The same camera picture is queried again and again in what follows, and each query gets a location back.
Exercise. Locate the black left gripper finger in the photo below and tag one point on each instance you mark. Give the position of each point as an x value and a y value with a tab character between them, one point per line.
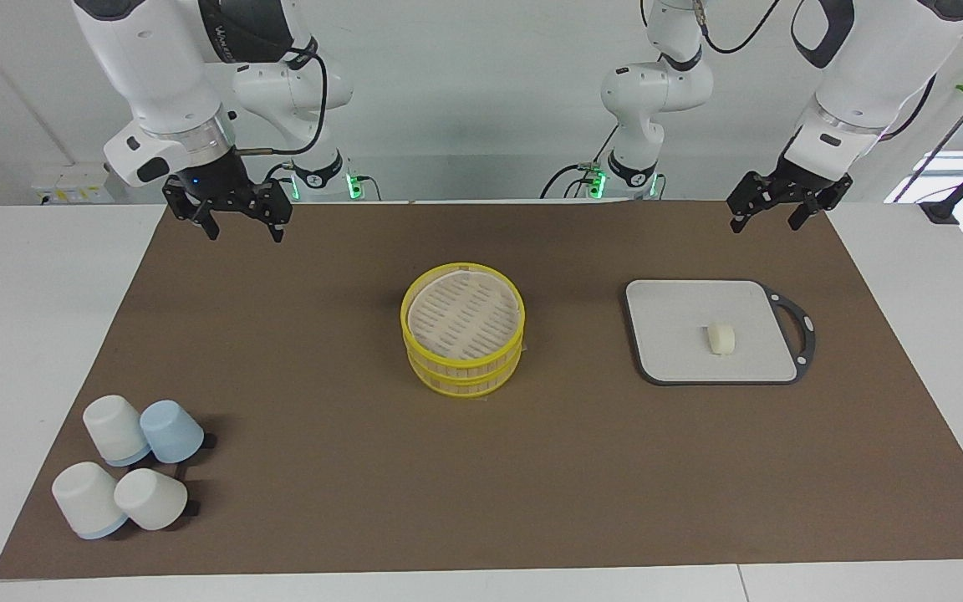
738	219
801	216

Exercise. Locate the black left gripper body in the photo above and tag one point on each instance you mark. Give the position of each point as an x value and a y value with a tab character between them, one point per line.
791	186

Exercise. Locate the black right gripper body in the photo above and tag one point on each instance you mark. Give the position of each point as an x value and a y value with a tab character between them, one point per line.
218	188

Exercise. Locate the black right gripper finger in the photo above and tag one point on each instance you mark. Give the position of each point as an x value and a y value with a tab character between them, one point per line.
211	226
277	230

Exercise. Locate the white steamed bun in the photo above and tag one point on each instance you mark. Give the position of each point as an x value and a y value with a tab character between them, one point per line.
720	339

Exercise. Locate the yellow steamer tier with liner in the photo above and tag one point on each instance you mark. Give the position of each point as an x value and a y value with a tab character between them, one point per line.
462	316

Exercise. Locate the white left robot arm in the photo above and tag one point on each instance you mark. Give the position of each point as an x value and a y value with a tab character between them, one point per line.
866	58

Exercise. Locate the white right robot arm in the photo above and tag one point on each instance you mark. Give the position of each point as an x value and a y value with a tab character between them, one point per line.
164	75

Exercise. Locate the yellow bamboo steamer base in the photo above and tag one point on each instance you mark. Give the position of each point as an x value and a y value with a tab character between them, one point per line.
465	383

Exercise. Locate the grey cutting board dark rim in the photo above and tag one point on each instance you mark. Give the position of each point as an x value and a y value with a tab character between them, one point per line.
699	334

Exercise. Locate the white power socket box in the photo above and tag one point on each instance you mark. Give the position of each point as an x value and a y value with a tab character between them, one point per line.
72	184

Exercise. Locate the light blue cup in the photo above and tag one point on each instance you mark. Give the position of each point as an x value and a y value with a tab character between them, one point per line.
172	431

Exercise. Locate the white cup blue rim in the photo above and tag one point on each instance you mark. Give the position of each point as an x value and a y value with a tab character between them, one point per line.
84	497
114	426

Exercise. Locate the brown table mat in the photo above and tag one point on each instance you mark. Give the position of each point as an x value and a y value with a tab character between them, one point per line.
323	468

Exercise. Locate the cream white cup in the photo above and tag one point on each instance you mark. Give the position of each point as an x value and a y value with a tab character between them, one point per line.
150	498

